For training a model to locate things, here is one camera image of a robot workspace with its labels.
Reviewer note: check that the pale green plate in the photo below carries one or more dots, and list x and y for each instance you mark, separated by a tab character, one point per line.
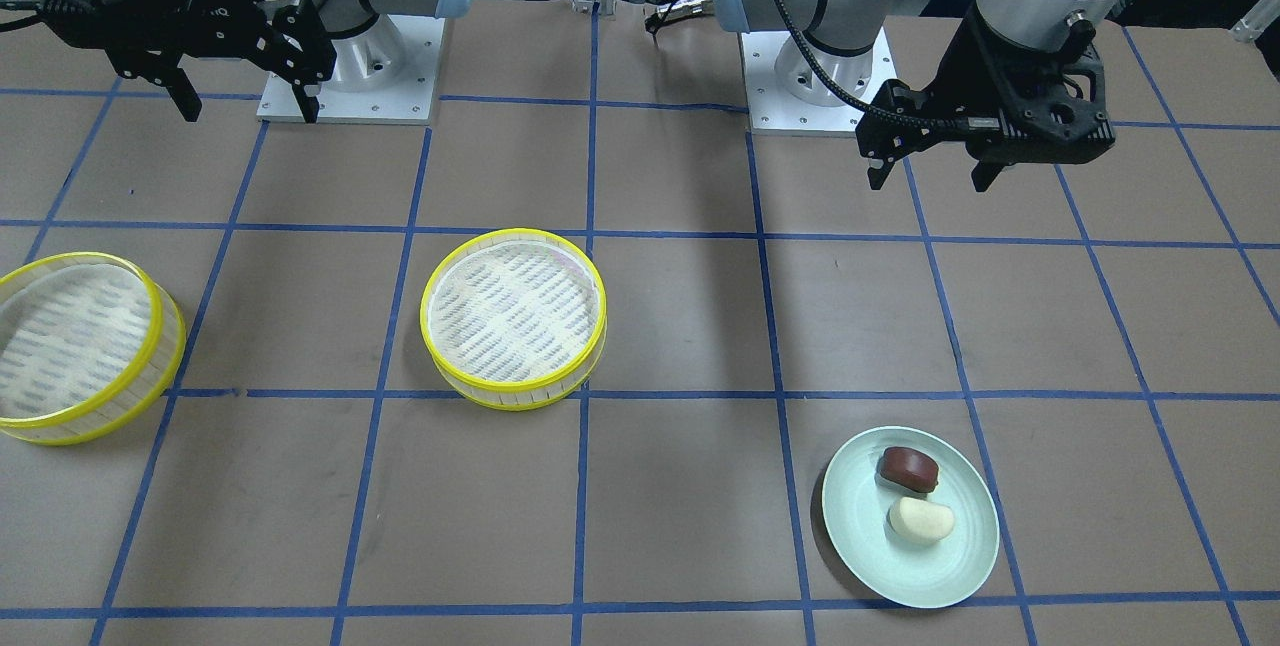
854	502

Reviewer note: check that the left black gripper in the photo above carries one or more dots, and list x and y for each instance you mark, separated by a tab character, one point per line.
962	69

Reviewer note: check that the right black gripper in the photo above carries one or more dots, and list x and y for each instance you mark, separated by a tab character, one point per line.
212	24

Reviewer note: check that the white half-moon bun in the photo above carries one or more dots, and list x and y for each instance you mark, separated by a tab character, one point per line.
920	521

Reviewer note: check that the yellow steamer basket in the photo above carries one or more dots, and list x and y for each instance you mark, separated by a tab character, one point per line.
515	319
89	341

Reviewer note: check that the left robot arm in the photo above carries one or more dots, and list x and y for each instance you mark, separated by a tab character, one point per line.
830	43

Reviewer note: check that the brown round bun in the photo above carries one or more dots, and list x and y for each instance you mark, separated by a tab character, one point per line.
909	468

